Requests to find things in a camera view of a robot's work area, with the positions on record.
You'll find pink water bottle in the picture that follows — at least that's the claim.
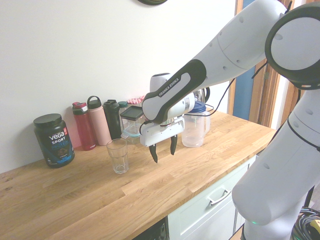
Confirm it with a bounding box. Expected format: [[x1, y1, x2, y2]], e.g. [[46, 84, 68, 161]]
[[86, 95, 113, 147]]

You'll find floor cable bundle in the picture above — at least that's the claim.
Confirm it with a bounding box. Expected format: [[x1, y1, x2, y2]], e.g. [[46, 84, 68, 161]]
[[291, 205, 320, 240]]

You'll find red water bottle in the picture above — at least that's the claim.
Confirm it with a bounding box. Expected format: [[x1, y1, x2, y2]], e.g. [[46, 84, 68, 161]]
[[71, 101, 97, 152]]

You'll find clear bottle with green lid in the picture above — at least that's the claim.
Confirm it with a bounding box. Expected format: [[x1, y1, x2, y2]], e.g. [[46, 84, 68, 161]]
[[117, 100, 130, 119]]

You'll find glass container with teal lid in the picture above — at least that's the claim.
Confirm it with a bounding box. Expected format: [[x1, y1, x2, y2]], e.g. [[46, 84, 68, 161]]
[[120, 124, 142, 145]]

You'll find clear container with black lid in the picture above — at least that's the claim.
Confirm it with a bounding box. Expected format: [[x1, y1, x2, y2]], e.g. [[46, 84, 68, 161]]
[[119, 105, 146, 136]]

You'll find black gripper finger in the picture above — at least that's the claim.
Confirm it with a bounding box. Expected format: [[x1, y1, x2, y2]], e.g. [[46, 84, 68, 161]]
[[169, 134, 179, 156], [148, 143, 159, 165]]

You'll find clear pitcher with blue lid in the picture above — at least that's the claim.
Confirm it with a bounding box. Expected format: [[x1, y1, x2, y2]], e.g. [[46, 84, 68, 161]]
[[181, 100, 212, 149]]

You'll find black dishwasher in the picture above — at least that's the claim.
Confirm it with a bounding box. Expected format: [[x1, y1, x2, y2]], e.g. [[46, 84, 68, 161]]
[[131, 216, 169, 240]]

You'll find black Vega protein tub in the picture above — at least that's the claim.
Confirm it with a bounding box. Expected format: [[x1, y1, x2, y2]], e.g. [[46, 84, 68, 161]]
[[33, 113, 76, 169]]

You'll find clear drinking glass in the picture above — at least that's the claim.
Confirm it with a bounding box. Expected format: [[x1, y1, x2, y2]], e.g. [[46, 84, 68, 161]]
[[105, 138, 130, 175]]

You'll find jar with red checkered lid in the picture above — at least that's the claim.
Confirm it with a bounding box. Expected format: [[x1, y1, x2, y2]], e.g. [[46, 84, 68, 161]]
[[126, 96, 147, 107]]

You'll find glass French press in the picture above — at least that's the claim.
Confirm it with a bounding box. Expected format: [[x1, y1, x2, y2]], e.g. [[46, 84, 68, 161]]
[[193, 86, 212, 106]]

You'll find black round wall clock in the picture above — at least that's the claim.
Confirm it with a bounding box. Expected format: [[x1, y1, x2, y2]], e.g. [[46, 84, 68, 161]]
[[136, 0, 169, 6]]

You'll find black shaker bottle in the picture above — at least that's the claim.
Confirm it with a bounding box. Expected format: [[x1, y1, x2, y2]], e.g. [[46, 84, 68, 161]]
[[102, 99, 123, 141]]

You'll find wooden door frame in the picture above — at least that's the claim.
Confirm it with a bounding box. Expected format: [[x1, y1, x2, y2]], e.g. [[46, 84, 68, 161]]
[[234, 0, 302, 132]]

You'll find metal drawer handle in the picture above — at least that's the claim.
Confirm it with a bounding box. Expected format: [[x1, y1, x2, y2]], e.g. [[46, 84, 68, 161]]
[[206, 188, 232, 207]]

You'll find pale cabinet front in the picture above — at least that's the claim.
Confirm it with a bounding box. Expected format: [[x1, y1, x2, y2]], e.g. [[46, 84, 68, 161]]
[[166, 154, 258, 240]]

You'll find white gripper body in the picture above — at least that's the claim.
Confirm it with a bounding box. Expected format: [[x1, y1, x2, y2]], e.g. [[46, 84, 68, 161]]
[[139, 116, 186, 148]]

